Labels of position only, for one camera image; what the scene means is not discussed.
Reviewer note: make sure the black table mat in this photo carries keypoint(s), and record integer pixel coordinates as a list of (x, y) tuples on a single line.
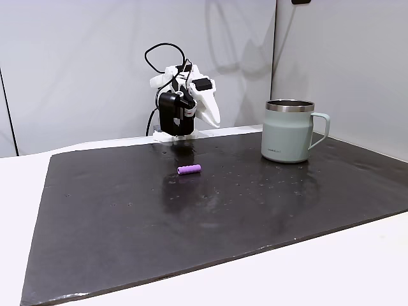
[(127, 223)]

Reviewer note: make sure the pale green steel mug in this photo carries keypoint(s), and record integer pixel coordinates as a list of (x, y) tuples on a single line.
[(283, 134)]

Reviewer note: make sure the black camera box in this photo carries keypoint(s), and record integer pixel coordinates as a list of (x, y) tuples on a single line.
[(167, 111)]

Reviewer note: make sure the black wall fixture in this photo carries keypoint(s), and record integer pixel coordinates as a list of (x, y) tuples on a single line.
[(301, 1)]

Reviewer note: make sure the purple pen grip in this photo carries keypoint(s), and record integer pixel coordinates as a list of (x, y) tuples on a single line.
[(189, 169)]

